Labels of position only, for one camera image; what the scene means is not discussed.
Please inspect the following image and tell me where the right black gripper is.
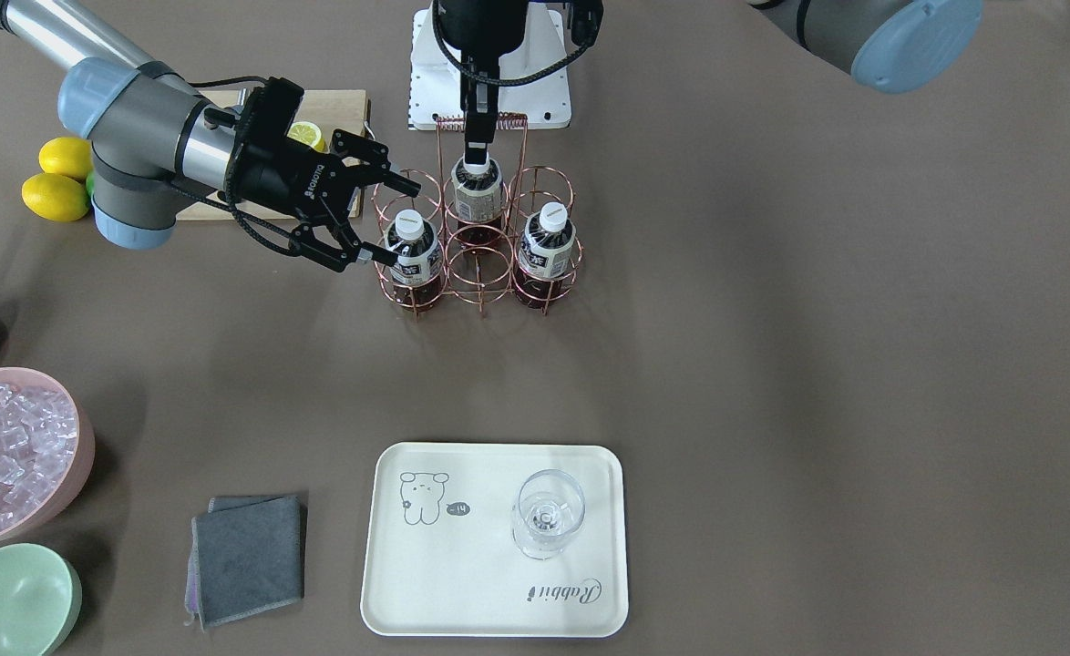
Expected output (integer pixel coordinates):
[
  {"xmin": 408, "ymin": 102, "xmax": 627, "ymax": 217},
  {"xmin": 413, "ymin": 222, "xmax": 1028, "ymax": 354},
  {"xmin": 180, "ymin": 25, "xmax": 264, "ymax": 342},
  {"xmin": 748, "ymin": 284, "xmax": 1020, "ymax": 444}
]
[{"xmin": 223, "ymin": 77, "xmax": 421, "ymax": 272}]

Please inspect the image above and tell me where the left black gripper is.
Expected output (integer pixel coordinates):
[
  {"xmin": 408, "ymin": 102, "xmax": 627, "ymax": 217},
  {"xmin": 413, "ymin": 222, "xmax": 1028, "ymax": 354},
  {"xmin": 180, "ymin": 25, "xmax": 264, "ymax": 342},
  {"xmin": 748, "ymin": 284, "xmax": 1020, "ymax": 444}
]
[{"xmin": 432, "ymin": 1, "xmax": 603, "ymax": 174}]

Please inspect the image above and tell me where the copper wire bottle basket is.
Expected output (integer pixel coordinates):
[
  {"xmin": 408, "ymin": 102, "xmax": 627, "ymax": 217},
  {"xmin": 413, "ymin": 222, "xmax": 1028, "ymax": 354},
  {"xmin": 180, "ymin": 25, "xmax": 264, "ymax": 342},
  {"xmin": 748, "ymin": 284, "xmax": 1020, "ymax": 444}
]
[{"xmin": 369, "ymin": 112, "xmax": 584, "ymax": 317}]

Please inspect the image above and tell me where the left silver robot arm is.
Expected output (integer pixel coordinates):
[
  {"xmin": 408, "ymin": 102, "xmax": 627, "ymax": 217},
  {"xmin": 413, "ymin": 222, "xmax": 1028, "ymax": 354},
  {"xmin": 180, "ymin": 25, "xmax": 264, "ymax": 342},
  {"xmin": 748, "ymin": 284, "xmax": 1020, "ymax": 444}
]
[{"xmin": 429, "ymin": 1, "xmax": 983, "ymax": 176}]

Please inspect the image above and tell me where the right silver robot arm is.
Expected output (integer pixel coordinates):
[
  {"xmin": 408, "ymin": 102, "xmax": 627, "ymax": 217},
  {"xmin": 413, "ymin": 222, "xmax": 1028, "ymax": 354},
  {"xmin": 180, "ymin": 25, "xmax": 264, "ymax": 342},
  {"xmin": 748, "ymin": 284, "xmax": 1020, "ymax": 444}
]
[{"xmin": 0, "ymin": 1, "xmax": 421, "ymax": 272}]

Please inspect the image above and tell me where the tea bottle front middle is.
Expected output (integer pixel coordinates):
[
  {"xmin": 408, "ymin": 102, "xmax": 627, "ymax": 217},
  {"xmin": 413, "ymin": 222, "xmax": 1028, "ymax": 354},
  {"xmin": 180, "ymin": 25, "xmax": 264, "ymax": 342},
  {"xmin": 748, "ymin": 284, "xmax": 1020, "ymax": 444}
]
[{"xmin": 385, "ymin": 209, "xmax": 444, "ymax": 314}]

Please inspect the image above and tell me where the tea bottle near tray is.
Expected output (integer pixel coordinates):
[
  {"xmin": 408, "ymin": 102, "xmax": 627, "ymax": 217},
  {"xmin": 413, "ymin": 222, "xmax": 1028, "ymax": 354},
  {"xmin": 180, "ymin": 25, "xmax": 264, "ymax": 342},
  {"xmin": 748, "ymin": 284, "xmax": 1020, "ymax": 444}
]
[{"xmin": 513, "ymin": 202, "xmax": 576, "ymax": 310}]

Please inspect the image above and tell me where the half lemon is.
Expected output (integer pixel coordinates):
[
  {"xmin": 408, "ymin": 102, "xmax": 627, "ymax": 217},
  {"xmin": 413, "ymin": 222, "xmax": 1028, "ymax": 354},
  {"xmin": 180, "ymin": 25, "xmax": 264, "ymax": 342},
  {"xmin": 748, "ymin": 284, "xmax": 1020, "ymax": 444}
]
[{"xmin": 286, "ymin": 120, "xmax": 328, "ymax": 153}]

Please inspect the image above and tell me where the wooden cutting board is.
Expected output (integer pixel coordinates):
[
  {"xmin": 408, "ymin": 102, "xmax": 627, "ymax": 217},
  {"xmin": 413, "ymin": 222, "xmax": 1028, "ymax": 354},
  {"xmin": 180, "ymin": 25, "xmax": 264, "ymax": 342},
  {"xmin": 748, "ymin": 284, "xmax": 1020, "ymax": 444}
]
[{"xmin": 175, "ymin": 88, "xmax": 369, "ymax": 227}]

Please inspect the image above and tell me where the whole lemon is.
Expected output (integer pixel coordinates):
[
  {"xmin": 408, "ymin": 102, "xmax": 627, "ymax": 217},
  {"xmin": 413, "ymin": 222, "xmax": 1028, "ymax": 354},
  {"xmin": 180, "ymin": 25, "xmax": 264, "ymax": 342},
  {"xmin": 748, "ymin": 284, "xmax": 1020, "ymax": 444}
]
[
  {"xmin": 36, "ymin": 136, "xmax": 94, "ymax": 181},
  {"xmin": 21, "ymin": 173, "xmax": 90, "ymax": 222}
]

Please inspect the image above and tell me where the cream rabbit tray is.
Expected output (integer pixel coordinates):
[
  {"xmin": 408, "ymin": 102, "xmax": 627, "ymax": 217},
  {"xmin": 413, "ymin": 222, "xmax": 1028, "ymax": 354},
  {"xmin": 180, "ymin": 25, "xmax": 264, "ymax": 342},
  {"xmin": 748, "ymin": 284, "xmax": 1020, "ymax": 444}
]
[{"xmin": 360, "ymin": 443, "xmax": 628, "ymax": 638}]

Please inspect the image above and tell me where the clear wine glass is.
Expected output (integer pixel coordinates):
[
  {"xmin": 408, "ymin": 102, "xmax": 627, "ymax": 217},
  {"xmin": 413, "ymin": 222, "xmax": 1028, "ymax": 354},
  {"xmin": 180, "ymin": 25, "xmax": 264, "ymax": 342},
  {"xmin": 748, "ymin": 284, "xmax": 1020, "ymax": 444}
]
[{"xmin": 510, "ymin": 468, "xmax": 589, "ymax": 560}]

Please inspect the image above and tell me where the grey folded cloth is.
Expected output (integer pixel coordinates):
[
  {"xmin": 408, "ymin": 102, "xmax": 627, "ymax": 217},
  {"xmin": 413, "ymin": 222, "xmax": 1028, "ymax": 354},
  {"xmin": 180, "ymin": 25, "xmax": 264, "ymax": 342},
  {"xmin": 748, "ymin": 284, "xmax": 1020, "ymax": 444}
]
[{"xmin": 184, "ymin": 495, "xmax": 306, "ymax": 630}]

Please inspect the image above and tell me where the pink bowl of ice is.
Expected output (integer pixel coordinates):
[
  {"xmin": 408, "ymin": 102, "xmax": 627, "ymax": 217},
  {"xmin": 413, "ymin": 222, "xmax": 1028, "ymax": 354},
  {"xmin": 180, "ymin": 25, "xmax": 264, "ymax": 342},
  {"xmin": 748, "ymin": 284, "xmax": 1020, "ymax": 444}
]
[{"xmin": 0, "ymin": 368, "xmax": 95, "ymax": 541}]

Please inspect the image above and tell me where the green empty bowl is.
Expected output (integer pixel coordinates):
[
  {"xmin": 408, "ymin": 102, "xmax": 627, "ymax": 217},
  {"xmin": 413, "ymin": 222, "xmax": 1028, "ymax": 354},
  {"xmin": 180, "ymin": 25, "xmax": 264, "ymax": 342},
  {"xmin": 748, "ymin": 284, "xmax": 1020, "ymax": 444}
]
[{"xmin": 0, "ymin": 543, "xmax": 82, "ymax": 655}]

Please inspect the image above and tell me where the tea bottle under handle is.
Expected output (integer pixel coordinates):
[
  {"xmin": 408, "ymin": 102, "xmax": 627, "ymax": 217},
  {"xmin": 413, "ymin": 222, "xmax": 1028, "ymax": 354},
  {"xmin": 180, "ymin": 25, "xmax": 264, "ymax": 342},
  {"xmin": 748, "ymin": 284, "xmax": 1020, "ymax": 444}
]
[{"xmin": 452, "ymin": 158, "xmax": 505, "ymax": 246}]

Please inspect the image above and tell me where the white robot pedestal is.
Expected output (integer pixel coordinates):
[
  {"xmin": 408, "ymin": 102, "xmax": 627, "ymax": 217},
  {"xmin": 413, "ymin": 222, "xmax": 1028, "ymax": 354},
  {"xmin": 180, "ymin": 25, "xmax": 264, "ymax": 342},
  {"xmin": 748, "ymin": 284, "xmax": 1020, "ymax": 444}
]
[{"xmin": 406, "ymin": 5, "xmax": 574, "ymax": 131}]

